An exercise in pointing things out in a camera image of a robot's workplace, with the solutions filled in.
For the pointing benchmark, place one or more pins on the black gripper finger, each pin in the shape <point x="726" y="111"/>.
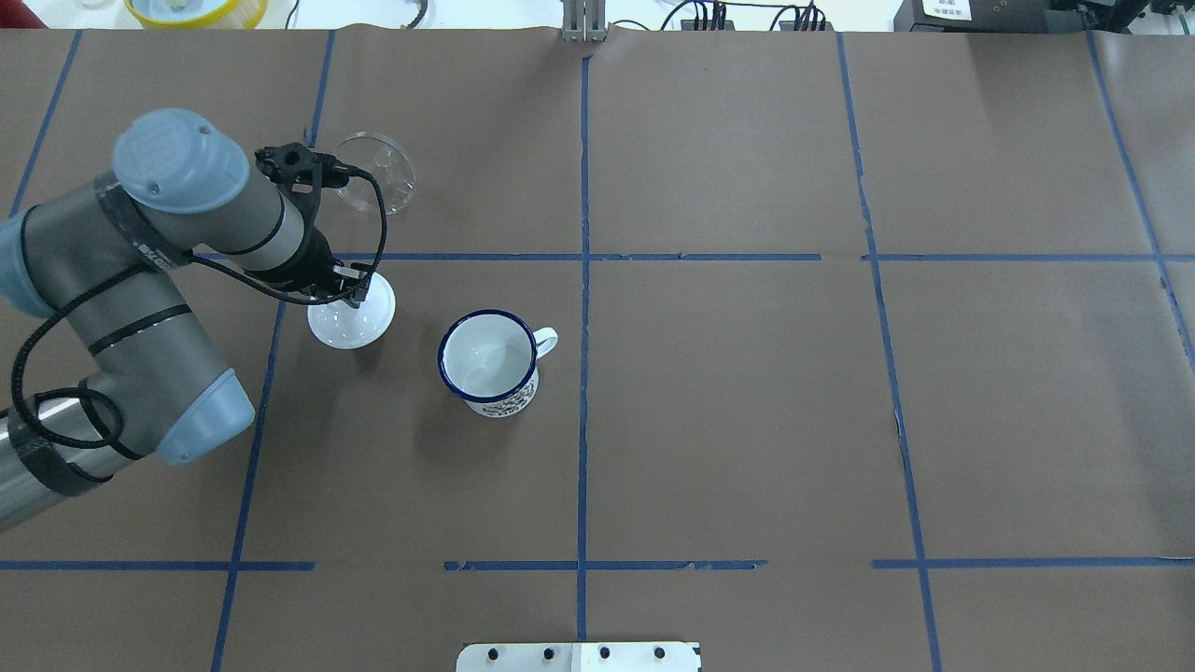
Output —
<point x="354" y="274"/>
<point x="352" y="297"/>

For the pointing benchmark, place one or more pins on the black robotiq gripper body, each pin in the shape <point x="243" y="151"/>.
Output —
<point x="315" y="262"/>

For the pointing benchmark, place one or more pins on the white round cup lid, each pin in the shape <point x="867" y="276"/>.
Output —
<point x="342" y="326"/>

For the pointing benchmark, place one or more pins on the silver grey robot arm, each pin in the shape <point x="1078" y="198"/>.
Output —
<point x="120" y="367"/>

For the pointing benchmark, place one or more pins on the white enamel cup blue rim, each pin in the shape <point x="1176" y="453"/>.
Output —
<point x="489" y="359"/>

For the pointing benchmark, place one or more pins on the yellow tape roll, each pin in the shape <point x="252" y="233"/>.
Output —
<point x="198" y="15"/>

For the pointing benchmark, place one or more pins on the aluminium frame post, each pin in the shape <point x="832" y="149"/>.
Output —
<point x="584" y="21"/>

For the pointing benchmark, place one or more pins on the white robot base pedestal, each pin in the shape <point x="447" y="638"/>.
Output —
<point x="581" y="656"/>

